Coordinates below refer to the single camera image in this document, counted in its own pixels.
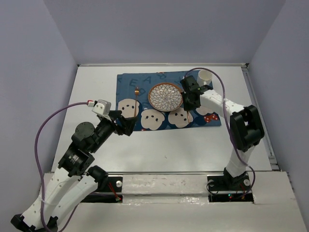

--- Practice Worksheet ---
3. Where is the white mug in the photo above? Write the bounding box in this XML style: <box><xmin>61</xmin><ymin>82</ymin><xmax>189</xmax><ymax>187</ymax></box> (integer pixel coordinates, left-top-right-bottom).
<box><xmin>197</xmin><ymin>70</ymin><xmax>212</xmax><ymax>86</ymax></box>

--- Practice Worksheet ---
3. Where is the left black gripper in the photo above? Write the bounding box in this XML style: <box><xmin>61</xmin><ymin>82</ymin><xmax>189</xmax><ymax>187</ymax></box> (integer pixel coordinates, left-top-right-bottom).
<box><xmin>90</xmin><ymin>110</ymin><xmax>139</xmax><ymax>152</ymax></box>

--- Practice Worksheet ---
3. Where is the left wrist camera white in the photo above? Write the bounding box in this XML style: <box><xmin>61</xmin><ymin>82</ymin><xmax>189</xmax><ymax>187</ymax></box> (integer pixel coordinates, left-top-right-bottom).
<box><xmin>92</xmin><ymin>100</ymin><xmax>112</xmax><ymax>118</ymax></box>

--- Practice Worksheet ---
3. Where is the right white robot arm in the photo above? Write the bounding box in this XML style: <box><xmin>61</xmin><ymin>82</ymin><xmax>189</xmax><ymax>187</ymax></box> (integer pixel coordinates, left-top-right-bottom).
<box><xmin>180</xmin><ymin>76</ymin><xmax>265</xmax><ymax>191</ymax></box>

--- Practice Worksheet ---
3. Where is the floral patterned plate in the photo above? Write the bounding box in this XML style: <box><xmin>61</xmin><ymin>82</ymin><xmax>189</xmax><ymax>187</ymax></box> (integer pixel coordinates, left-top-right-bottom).
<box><xmin>148</xmin><ymin>83</ymin><xmax>183</xmax><ymax>112</ymax></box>

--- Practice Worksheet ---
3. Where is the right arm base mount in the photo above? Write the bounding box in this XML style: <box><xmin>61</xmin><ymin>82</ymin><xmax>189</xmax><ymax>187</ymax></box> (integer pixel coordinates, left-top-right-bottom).
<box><xmin>206</xmin><ymin>175</ymin><xmax>254</xmax><ymax>203</ymax></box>

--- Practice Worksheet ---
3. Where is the copper fork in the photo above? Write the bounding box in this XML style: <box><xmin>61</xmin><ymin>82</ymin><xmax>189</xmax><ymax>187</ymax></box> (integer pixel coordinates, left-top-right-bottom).
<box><xmin>134</xmin><ymin>87</ymin><xmax>140</xmax><ymax>117</ymax></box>

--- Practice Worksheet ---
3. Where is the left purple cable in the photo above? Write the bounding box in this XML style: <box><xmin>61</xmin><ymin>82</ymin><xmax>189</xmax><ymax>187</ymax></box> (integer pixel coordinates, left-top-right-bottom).
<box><xmin>34</xmin><ymin>100</ymin><xmax>121</xmax><ymax>232</ymax></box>

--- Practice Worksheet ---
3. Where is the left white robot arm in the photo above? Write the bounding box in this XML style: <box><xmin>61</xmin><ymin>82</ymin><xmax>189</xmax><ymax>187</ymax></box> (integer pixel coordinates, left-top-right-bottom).
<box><xmin>11</xmin><ymin>111</ymin><xmax>137</xmax><ymax>232</ymax></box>

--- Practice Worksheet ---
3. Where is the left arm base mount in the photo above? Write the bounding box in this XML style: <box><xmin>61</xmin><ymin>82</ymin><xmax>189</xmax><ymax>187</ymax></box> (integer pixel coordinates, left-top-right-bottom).
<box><xmin>81</xmin><ymin>176</ymin><xmax>123</xmax><ymax>203</ymax></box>

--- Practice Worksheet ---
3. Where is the blue cartoon placemat cloth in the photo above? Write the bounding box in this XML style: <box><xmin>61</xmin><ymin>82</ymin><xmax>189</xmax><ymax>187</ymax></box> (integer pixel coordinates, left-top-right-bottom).
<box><xmin>116</xmin><ymin>71</ymin><xmax>221</xmax><ymax>131</ymax></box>

